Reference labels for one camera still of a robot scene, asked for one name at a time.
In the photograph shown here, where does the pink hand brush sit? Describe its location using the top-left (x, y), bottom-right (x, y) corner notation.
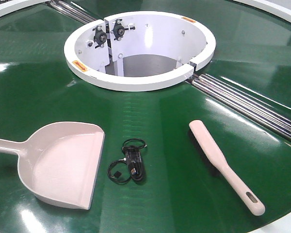
top-left (189, 120), bottom-right (265, 216)

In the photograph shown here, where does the right steel roller set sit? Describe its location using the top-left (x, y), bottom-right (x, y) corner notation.
top-left (187, 74), bottom-right (291, 141)

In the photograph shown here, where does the white guard rail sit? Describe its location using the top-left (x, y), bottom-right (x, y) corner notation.
top-left (0, 0), bottom-right (47, 17)
top-left (236, 0), bottom-right (291, 23)

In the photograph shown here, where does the steel roller set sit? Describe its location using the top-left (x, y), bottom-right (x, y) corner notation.
top-left (46, 0), bottom-right (97, 24)
top-left (187, 74), bottom-right (291, 141)

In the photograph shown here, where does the white inner conveyor ring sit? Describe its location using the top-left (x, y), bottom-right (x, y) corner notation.
top-left (64, 11), bottom-right (217, 92)

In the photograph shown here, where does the black cable bundle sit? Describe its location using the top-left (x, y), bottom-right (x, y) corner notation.
top-left (107, 138), bottom-right (148, 184)

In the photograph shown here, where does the white outer guard rail right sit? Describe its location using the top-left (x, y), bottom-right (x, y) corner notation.
top-left (236, 0), bottom-right (291, 23)

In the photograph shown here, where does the rear steel roller set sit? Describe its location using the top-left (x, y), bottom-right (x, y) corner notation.
top-left (46, 0), bottom-right (97, 24)

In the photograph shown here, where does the pink plastic dustpan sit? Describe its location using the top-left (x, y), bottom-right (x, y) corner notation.
top-left (0, 121), bottom-right (105, 210)

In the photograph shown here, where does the right black bearing mount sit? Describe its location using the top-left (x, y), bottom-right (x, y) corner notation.
top-left (111, 19), bottom-right (136, 41)

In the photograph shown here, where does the white outer guard rail left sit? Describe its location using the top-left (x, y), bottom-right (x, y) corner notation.
top-left (0, 0), bottom-right (47, 17)

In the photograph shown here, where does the black bearing mount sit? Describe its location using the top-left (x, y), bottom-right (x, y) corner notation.
top-left (93, 26), bottom-right (107, 49)
top-left (111, 19), bottom-right (136, 41)

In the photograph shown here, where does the left black bearing mount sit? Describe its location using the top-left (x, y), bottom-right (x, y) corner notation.
top-left (93, 26), bottom-right (107, 49)

